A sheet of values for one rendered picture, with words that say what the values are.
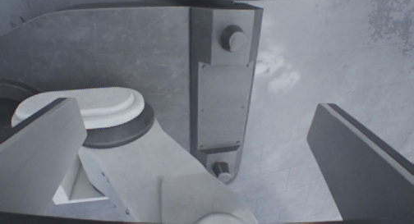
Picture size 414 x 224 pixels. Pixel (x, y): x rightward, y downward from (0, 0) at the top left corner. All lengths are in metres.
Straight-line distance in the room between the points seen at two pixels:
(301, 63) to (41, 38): 0.72
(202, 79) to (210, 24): 0.12
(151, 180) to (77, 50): 0.30
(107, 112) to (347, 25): 0.78
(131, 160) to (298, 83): 0.66
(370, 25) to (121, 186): 0.90
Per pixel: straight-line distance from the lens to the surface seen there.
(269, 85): 0.78
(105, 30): 0.46
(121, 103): 0.36
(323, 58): 0.86
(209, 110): 0.51
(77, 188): 0.50
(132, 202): 0.28
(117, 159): 0.33
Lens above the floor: 0.61
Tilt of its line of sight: 57 degrees down
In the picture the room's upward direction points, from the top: 158 degrees clockwise
